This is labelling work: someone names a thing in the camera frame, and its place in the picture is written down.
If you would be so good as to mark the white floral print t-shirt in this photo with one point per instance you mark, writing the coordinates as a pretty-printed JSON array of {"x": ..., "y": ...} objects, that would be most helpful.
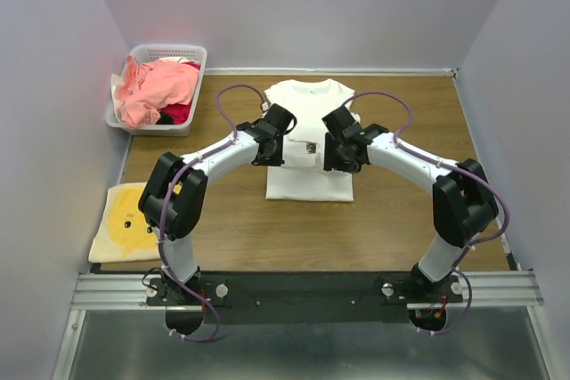
[{"x": 302, "y": 176}]

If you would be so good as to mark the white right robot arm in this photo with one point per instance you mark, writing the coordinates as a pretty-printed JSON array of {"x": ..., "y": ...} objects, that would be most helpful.
[{"x": 463, "y": 205}]

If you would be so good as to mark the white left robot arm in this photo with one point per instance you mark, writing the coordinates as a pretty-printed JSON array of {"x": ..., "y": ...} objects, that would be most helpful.
[{"x": 174, "y": 195}]

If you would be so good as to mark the red garment in basket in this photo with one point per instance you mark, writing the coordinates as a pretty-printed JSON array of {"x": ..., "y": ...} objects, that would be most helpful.
[{"x": 177, "y": 114}]

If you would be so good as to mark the pink t-shirt in basket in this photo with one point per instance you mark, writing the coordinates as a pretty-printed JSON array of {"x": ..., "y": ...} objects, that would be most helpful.
[{"x": 145, "y": 88}]

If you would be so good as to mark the folded yellow chick t-shirt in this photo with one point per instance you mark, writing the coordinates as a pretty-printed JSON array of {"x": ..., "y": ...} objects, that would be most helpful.
[{"x": 123, "y": 234}]

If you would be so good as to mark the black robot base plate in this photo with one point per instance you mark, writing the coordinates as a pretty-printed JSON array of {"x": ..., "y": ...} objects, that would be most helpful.
[{"x": 295, "y": 297}]

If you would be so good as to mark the aluminium front rail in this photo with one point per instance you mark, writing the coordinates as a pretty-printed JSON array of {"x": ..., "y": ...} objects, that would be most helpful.
[{"x": 118, "y": 292}]

